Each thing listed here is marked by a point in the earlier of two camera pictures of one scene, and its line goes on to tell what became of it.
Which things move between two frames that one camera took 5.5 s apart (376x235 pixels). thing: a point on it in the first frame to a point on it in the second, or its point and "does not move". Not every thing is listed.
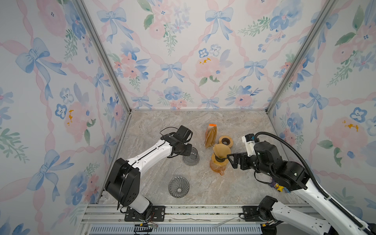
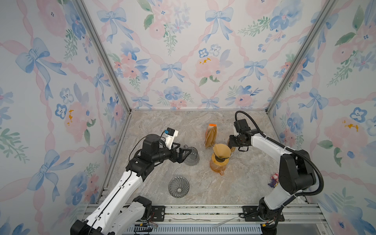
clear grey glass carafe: (193, 159) does not move
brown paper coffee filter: (222, 151) does not move
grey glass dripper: (178, 187) does not move
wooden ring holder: (225, 140) to (232, 149)
